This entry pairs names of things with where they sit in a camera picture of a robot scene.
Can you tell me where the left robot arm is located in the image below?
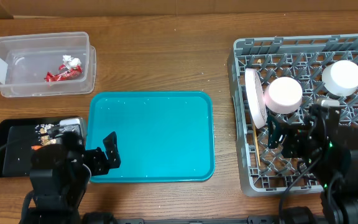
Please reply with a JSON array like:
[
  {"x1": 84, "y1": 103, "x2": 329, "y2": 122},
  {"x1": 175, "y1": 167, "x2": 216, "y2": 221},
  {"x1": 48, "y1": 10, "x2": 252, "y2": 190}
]
[{"x1": 20, "y1": 118, "x2": 121, "y2": 224}]

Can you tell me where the white tissue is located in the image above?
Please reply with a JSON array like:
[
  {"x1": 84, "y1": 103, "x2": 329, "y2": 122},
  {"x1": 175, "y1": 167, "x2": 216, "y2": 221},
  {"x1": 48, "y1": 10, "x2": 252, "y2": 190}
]
[{"x1": 61, "y1": 55, "x2": 81, "y2": 70}]

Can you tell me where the wooden chopstick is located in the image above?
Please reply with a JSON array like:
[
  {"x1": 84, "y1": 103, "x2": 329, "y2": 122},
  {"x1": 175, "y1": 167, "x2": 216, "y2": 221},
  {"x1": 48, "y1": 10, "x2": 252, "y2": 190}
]
[{"x1": 252, "y1": 123, "x2": 260, "y2": 167}]

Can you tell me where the grey dishwasher rack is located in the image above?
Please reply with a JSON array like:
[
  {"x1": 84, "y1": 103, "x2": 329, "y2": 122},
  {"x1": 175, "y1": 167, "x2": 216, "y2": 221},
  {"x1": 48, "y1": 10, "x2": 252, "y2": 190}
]
[{"x1": 227, "y1": 34, "x2": 358, "y2": 197}]

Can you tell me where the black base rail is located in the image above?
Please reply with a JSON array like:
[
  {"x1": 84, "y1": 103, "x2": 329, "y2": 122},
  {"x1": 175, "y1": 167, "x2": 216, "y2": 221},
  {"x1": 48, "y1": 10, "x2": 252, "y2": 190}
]
[{"x1": 82, "y1": 212, "x2": 326, "y2": 224}]

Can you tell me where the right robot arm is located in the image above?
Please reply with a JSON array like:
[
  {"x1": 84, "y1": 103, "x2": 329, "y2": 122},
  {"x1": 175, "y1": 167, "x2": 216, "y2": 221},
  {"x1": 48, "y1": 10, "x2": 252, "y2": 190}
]
[{"x1": 267, "y1": 98, "x2": 358, "y2": 223}]

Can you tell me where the clear plastic bin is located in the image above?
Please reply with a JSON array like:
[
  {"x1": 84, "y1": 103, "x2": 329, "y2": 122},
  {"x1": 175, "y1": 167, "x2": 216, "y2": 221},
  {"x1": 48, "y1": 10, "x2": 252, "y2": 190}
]
[{"x1": 0, "y1": 32, "x2": 96, "y2": 98}]

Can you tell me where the peanut shells and rice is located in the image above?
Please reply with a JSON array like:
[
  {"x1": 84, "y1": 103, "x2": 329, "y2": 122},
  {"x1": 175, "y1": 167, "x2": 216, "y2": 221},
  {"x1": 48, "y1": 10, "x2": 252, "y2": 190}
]
[{"x1": 17, "y1": 123, "x2": 58, "y2": 162}]

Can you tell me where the black plastic tray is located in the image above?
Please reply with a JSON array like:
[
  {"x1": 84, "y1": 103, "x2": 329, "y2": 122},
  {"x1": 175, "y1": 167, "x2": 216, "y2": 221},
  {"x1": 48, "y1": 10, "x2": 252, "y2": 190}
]
[{"x1": 0, "y1": 116, "x2": 88, "y2": 179}]

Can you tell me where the orange carrot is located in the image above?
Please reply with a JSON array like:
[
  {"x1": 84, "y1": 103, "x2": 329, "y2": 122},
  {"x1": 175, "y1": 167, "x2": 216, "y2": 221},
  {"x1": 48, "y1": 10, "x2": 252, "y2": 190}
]
[{"x1": 31, "y1": 146, "x2": 42, "y2": 151}]

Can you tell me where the white plate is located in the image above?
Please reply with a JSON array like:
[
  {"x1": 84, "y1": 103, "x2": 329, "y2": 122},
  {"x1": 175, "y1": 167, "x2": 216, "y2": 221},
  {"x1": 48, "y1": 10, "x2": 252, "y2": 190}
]
[{"x1": 244, "y1": 68, "x2": 267, "y2": 129}]

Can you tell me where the teal serving tray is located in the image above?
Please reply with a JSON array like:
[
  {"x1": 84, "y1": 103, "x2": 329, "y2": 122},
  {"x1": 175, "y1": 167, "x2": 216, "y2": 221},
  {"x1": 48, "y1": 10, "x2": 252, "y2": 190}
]
[{"x1": 86, "y1": 91, "x2": 215, "y2": 184}]

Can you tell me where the red snack wrapper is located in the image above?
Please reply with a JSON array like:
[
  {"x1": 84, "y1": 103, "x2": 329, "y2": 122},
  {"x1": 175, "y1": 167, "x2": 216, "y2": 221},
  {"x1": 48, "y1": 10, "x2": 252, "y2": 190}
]
[{"x1": 45, "y1": 65, "x2": 82, "y2": 82}]

